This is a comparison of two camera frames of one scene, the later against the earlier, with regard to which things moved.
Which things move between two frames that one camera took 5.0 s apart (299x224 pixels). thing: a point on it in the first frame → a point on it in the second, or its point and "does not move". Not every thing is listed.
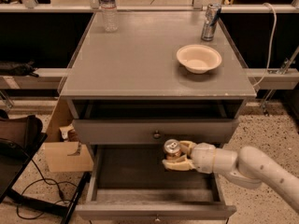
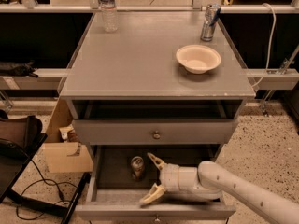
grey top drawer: (155, 131) does not move
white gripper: (203, 156) → (170, 175)
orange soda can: (172, 148) → (137, 166)
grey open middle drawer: (130, 182) does not move
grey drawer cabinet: (128, 94) does not move
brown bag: (23, 131) does not move
